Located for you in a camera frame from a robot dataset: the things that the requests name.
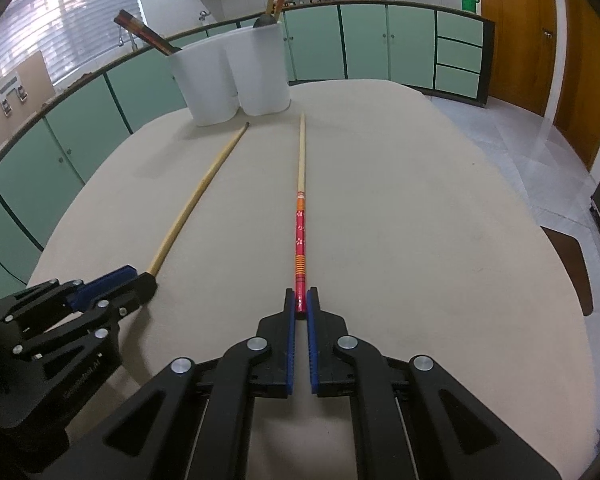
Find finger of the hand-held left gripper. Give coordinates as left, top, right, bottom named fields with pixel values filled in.
left=0, top=265, right=138, bottom=321
left=10, top=271, right=159, bottom=361

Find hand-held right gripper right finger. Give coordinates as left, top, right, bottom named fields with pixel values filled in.
left=305, top=286, right=561, bottom=480

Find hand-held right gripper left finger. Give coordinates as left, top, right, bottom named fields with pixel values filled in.
left=65, top=287, right=297, bottom=480

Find dark brown chopstick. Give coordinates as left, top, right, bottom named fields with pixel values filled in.
left=117, top=9, right=182, bottom=53
left=113, top=15, right=176, bottom=57

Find white double utensil holder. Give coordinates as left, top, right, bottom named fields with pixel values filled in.
left=166, top=21, right=292, bottom=127

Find cardboard box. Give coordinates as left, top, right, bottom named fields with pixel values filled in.
left=0, top=50, right=56, bottom=153

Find window with blinds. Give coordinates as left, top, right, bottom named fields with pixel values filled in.
left=0, top=0, right=141, bottom=90

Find brown wooden chair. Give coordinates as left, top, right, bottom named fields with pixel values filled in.
left=540, top=225, right=595, bottom=317

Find green base cabinets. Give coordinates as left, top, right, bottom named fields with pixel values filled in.
left=0, top=0, right=496, bottom=301

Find plain wooden door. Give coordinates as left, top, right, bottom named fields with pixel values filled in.
left=552, top=0, right=600, bottom=171

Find black cable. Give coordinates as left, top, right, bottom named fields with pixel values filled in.
left=0, top=237, right=28, bottom=288

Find wooden door with handle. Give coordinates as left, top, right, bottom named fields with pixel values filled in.
left=477, top=0, right=563, bottom=121

